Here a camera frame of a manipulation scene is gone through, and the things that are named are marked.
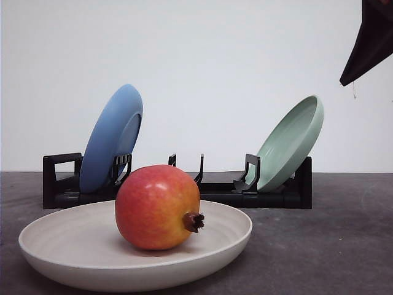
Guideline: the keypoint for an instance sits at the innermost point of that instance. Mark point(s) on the white plate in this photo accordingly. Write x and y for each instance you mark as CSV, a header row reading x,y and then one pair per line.
x,y
82,245

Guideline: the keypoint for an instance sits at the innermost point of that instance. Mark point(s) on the blue plate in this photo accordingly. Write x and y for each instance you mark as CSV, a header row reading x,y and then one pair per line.
x,y
113,130

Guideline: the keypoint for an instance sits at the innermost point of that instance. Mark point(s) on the mint green plate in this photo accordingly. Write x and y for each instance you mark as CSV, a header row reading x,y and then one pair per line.
x,y
289,145

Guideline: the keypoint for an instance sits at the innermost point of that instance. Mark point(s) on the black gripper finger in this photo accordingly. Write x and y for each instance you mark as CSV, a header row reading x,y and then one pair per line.
x,y
375,39

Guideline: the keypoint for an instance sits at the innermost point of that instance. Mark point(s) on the red pomegranate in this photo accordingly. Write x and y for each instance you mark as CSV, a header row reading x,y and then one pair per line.
x,y
157,206

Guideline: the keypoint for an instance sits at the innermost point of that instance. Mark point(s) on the black dish rack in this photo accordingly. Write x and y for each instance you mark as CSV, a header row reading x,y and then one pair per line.
x,y
244,194

